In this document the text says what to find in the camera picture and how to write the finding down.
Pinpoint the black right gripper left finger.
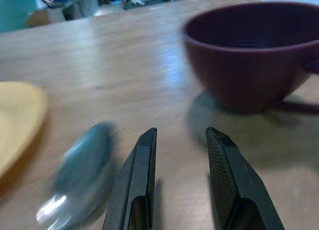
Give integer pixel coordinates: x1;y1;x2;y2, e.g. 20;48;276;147
102;127;158;230

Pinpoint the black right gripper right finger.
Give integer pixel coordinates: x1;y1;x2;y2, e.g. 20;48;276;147
205;126;285;230

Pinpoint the pale yellow round plate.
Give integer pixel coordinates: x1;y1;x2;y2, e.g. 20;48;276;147
0;81;48;181

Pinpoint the shiny metal spoon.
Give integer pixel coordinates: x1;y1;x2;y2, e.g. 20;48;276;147
36;122;118;230

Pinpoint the brown cardboard box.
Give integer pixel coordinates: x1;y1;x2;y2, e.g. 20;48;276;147
24;9;65;27

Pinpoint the teal plastic object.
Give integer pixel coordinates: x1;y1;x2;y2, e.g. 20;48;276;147
0;0;38;33

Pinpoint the maroon cup with handle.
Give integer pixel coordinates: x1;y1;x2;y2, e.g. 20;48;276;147
182;1;319;114

